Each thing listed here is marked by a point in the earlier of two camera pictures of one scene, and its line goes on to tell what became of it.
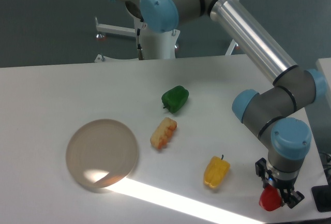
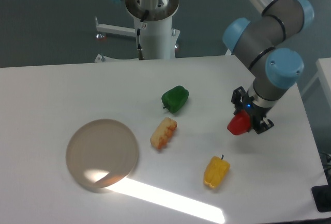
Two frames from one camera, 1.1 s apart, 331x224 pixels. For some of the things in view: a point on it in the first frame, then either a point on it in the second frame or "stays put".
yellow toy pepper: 215,170 stays put
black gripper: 290,197 to 257,113
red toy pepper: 270,198 to 240,123
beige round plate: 102,152 stays put
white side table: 324,65 stays put
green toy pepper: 175,99 stays put
